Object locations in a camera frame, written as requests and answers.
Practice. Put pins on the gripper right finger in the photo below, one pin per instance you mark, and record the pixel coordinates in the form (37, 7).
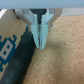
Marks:
(46, 24)

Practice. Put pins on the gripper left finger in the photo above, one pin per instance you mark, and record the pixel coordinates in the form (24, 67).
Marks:
(32, 24)

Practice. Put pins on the wooden drawer box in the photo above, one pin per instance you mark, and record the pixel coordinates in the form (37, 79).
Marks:
(12, 28)

